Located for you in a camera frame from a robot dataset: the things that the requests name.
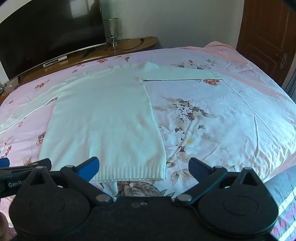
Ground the grey striped mattress cover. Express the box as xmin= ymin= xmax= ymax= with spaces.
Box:
xmin=261 ymin=166 xmax=296 ymax=241

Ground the black television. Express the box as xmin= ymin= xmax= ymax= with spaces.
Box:
xmin=0 ymin=0 xmax=107 ymax=80

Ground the pink floral bed sheet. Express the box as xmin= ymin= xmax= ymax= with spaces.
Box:
xmin=0 ymin=41 xmax=296 ymax=241

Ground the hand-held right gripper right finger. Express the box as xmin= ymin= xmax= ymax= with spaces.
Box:
xmin=174 ymin=158 xmax=264 ymax=205

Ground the clear glass stand column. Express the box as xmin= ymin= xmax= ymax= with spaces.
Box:
xmin=99 ymin=0 xmax=121 ymax=48

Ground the metal door handle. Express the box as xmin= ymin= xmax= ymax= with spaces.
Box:
xmin=279 ymin=53 xmax=288 ymax=70

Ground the brown wooden door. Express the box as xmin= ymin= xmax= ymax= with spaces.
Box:
xmin=236 ymin=0 xmax=296 ymax=88

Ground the wooden television cabinet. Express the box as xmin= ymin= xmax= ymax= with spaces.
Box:
xmin=0 ymin=37 xmax=159 ymax=105

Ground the grey curtain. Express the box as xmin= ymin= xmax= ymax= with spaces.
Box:
xmin=284 ymin=69 xmax=296 ymax=100

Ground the black cable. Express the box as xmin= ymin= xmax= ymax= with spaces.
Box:
xmin=105 ymin=36 xmax=153 ymax=50

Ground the person's left hand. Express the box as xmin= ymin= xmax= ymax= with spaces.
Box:
xmin=0 ymin=213 xmax=11 ymax=240

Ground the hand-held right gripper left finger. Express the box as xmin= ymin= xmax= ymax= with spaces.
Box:
xmin=27 ymin=157 xmax=114 ymax=205

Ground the white knit sweater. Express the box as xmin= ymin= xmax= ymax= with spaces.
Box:
xmin=0 ymin=61 xmax=223 ymax=182

